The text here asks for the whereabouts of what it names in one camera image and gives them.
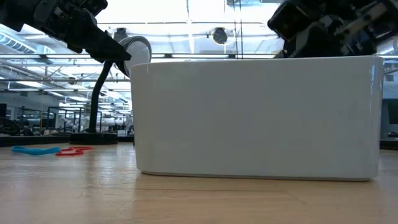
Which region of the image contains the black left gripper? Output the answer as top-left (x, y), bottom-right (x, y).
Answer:
top-left (33, 0), bottom-right (132, 63)

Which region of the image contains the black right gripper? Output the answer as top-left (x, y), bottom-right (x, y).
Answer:
top-left (275, 0), bottom-right (398, 59)

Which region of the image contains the light grey plastic bin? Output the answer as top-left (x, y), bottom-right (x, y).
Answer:
top-left (129, 55), bottom-right (385, 182)

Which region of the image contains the red rubber band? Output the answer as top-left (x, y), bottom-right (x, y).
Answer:
top-left (55, 146), bottom-right (93, 157)

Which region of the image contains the black round fixture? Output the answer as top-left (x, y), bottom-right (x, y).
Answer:
top-left (113, 27), bottom-right (128, 40)

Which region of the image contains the black desk lamp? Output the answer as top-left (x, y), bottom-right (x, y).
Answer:
top-left (70, 35), bottom-right (153, 146)

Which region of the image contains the dark monitor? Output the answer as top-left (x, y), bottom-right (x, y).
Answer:
top-left (381, 98), bottom-right (398, 141)

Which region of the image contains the dark equipment pile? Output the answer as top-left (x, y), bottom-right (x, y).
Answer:
top-left (0, 116), bottom-right (35, 137)

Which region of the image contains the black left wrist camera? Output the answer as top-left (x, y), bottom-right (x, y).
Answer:
top-left (77, 0), bottom-right (109, 17)

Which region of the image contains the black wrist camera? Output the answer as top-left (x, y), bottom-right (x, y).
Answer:
top-left (77, 0), bottom-right (109, 17)
top-left (267, 2), bottom-right (313, 40)

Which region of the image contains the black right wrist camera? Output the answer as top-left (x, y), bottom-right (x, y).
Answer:
top-left (267, 2), bottom-right (313, 40)

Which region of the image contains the black workstation frame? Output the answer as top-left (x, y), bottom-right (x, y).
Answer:
top-left (46, 105), bottom-right (103, 134)

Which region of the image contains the thin black cable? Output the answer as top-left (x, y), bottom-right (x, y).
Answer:
top-left (233, 0), bottom-right (238, 57)

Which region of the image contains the black frame-mounted camera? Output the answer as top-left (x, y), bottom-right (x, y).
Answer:
top-left (212, 27), bottom-right (229, 45)

